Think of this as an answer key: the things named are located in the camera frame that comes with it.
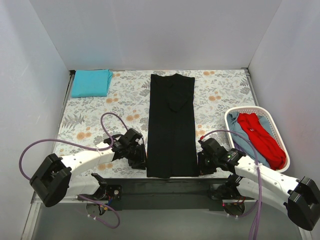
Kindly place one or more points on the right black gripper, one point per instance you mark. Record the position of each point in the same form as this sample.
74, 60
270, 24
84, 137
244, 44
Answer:
204, 162

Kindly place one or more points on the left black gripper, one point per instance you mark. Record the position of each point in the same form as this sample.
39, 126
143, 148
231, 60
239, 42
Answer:
138, 157

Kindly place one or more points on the black t shirt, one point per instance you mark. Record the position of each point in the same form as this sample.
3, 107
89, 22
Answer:
171, 140

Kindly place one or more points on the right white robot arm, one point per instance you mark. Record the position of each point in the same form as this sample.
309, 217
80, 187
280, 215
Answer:
298, 198

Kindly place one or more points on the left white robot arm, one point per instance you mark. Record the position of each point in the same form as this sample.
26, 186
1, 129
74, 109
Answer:
59, 177

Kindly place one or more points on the floral tablecloth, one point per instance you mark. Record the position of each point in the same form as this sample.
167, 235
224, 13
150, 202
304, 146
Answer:
87, 121

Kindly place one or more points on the blue t shirt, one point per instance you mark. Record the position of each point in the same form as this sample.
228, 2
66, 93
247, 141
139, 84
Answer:
239, 143

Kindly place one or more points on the red t shirt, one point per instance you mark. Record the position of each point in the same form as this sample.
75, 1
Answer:
258, 130

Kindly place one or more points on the folded teal t shirt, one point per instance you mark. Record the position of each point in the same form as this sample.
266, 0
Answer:
91, 83

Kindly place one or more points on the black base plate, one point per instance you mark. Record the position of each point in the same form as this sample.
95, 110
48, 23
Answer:
166, 194

